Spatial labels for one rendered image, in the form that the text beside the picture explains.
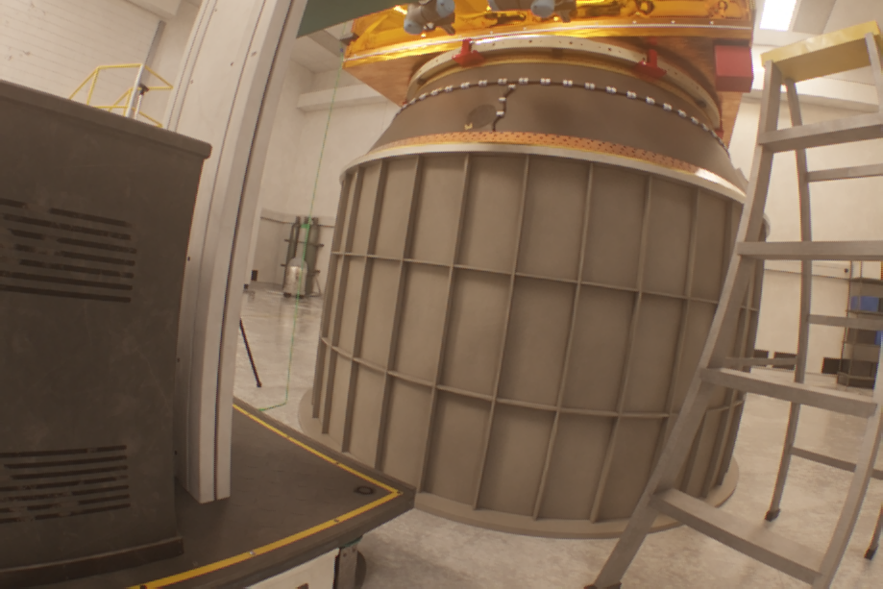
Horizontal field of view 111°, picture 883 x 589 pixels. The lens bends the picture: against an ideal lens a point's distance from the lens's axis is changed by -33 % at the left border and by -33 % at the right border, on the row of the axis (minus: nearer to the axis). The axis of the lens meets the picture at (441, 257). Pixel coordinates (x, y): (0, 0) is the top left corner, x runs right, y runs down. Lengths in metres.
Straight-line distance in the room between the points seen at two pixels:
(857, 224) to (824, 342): 1.85
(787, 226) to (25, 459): 7.53
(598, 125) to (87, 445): 1.51
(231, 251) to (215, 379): 0.19
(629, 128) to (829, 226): 6.27
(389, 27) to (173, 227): 1.96
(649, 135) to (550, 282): 0.62
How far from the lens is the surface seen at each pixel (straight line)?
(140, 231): 0.51
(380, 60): 2.34
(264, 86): 0.73
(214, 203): 0.70
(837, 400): 0.97
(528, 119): 1.54
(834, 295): 7.56
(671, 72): 1.98
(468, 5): 2.15
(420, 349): 1.48
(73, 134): 0.49
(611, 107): 1.65
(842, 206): 7.80
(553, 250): 1.36
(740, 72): 1.85
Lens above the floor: 0.73
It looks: 3 degrees up
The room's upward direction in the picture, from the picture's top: 8 degrees clockwise
